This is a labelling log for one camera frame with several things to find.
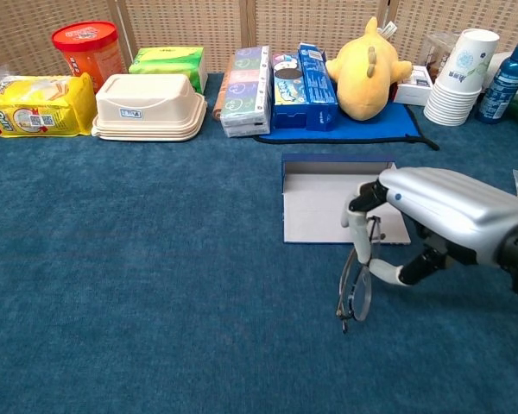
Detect stack of white paper cups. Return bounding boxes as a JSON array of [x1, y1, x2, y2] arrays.
[[422, 28, 501, 127]]

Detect beige stacked lunch boxes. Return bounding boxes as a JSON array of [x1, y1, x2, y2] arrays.
[[90, 73, 208, 142]]

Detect orange tub with red lid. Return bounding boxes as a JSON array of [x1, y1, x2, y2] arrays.
[[51, 21, 126, 94]]

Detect wicker folding screen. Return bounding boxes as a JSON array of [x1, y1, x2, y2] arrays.
[[0, 0, 518, 77]]

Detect small blue bottle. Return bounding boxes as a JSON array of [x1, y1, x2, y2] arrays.
[[476, 28, 518, 125]]

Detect green tissue box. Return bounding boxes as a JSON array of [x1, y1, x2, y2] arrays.
[[128, 46, 208, 95]]

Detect small white box red label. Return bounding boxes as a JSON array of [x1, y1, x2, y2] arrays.
[[392, 65, 433, 107]]

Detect pastel tissue multipack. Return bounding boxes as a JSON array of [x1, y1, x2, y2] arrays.
[[219, 45, 272, 138]]

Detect blue glasses case grey lining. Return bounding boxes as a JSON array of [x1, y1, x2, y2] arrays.
[[281, 153, 412, 246]]

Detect brown paper roll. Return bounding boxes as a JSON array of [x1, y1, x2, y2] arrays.
[[211, 53, 237, 122]]

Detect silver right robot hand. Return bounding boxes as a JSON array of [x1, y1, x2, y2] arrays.
[[339, 166, 518, 286]]

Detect thin-framed eyeglasses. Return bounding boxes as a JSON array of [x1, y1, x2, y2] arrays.
[[335, 215, 388, 336]]

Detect blue folder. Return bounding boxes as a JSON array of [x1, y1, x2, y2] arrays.
[[253, 102, 440, 151]]

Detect light blue cookie box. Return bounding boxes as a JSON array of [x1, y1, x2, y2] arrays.
[[269, 52, 310, 130]]

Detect yellow snack bag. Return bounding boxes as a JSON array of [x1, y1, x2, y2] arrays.
[[0, 72, 97, 138]]

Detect dark blue cookie box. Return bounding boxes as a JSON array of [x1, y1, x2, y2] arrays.
[[297, 41, 340, 132]]

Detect yellow plush toy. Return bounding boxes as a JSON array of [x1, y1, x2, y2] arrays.
[[325, 16, 414, 121]]

